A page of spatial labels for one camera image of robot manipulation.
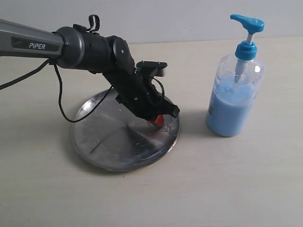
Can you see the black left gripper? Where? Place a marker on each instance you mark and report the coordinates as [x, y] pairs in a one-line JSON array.
[[134, 94]]

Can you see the blue soap pump bottle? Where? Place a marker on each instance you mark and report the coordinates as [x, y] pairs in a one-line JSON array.
[[237, 81]]

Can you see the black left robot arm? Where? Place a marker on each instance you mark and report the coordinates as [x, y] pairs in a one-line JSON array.
[[83, 48]]

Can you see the blue soap blob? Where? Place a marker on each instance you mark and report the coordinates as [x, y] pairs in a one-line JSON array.
[[167, 127]]

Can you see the round stainless steel plate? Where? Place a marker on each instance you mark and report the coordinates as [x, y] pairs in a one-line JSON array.
[[107, 135]]

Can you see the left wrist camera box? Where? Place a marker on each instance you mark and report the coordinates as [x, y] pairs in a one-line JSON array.
[[152, 68]]

